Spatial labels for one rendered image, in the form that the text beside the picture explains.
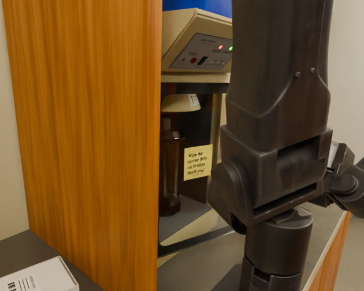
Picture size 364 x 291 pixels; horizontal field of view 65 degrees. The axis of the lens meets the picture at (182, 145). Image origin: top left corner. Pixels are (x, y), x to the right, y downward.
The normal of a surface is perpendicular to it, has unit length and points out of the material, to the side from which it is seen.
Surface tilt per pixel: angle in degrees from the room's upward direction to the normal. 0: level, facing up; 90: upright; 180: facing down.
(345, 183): 53
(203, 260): 0
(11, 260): 0
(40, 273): 0
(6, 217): 90
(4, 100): 90
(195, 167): 90
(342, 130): 90
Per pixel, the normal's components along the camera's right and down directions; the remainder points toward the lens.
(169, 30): -0.62, 0.18
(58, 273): 0.04, -0.96
